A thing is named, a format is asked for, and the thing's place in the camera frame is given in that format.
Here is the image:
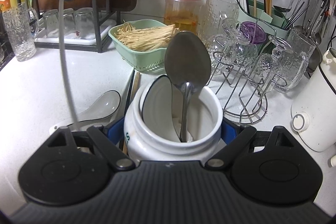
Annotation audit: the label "white mug with green logo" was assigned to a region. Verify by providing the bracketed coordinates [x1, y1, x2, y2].
[123, 76, 223, 162]

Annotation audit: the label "textured glass pitcher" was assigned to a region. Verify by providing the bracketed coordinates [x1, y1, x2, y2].
[199, 0, 241, 57]

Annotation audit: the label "tall textured glass mug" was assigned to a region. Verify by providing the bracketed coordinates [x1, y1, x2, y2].
[2, 2, 39, 62]

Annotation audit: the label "red-lidded plastic jar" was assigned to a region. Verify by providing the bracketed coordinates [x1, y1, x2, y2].
[164, 0, 205, 36]

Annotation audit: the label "wooden chopstick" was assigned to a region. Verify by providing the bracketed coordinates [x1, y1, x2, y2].
[119, 72, 142, 157]

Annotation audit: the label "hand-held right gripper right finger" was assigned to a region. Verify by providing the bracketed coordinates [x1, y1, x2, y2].
[205, 120, 296, 171]

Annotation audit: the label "green utensil holder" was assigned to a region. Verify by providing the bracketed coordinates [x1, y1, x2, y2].
[238, 0, 295, 39]

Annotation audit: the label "metal spoon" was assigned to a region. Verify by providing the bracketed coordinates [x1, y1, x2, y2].
[164, 31, 212, 143]

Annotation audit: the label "white drip tray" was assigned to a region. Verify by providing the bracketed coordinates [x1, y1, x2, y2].
[34, 19, 117, 46]

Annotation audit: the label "wide textured glass mug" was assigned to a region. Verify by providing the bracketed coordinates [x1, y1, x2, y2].
[270, 29, 317, 94]

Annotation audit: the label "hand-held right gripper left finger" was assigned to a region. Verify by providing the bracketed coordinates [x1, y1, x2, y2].
[45, 117, 135, 171]

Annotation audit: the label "green plastic basket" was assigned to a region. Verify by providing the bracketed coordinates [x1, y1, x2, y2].
[108, 19, 182, 74]

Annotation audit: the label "white electric pot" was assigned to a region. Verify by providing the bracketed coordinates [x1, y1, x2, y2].
[291, 47, 336, 167]

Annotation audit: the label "black metal rack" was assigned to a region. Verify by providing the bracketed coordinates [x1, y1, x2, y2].
[34, 0, 120, 53]

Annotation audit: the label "small clear glass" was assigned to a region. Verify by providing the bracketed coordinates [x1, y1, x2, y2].
[75, 7, 99, 40]
[62, 8, 76, 37]
[42, 9, 60, 37]

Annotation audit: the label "black sink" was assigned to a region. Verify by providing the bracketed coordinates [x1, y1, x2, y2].
[0, 30, 15, 71]

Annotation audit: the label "wire glass rack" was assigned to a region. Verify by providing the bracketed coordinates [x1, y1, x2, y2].
[210, 18, 297, 125]

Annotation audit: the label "crystal goblet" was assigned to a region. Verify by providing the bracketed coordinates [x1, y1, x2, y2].
[259, 38, 294, 83]
[222, 18, 259, 65]

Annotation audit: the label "enoki mushrooms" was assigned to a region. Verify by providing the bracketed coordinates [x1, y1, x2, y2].
[114, 21, 180, 53]

